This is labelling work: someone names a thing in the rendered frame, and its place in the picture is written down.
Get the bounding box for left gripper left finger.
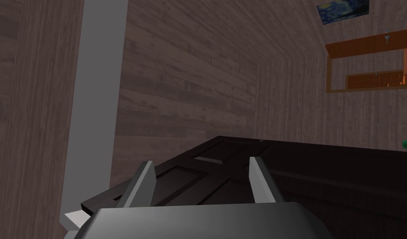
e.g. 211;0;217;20
116;161;157;209

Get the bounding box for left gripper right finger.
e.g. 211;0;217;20
248;156;285;204

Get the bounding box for orange wooden shelf unit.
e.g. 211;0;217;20
325;28;407;93

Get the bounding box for blue swirl wall painting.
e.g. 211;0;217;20
317;0;370;25

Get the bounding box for dark brown panelled door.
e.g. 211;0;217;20
80;136;407;239

